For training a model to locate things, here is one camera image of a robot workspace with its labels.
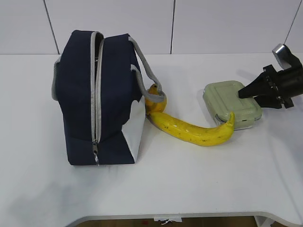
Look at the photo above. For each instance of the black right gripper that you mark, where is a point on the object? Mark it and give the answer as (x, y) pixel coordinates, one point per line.
(275, 89)

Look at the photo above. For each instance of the green lidded lunch box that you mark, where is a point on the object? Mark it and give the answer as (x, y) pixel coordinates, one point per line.
(221, 98)

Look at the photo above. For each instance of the yellow banana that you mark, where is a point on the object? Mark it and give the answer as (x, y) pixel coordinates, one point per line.
(194, 134)

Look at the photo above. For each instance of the yellow round fruit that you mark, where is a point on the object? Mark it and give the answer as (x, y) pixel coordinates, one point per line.
(151, 106)

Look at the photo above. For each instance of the navy blue lunch bag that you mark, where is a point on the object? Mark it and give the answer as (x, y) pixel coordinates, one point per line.
(101, 84)

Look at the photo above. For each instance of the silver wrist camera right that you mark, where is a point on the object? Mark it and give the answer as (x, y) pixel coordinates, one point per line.
(282, 54)

